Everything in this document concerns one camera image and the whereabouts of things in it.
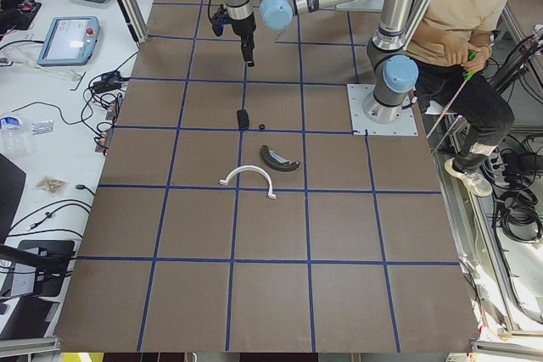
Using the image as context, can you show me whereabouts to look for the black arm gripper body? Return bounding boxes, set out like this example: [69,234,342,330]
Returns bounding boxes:
[228,5,256,47]

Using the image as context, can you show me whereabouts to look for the black brake pad plate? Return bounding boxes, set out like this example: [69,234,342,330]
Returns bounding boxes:
[237,109,250,130]

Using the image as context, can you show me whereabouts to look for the green brake shoe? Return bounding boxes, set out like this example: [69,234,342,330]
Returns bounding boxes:
[260,145,300,172]

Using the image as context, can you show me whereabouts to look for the near teach pendant tablet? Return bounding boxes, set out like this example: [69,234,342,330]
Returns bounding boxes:
[37,16,100,67]

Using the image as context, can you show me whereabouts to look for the seated person beige shirt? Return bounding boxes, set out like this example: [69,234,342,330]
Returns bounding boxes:
[406,0,514,197]

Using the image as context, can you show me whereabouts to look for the clear plastic bottle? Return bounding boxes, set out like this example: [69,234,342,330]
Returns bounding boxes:
[1,113,34,159]

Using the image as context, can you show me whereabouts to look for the black laptop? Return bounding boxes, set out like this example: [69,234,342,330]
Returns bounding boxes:
[1,240,76,298]

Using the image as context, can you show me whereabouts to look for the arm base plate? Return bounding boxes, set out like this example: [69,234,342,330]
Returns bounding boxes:
[335,0,384,13]
[347,84,418,136]

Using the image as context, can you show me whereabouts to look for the white curved plastic bracket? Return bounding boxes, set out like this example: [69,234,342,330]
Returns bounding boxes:
[218,164,277,200]

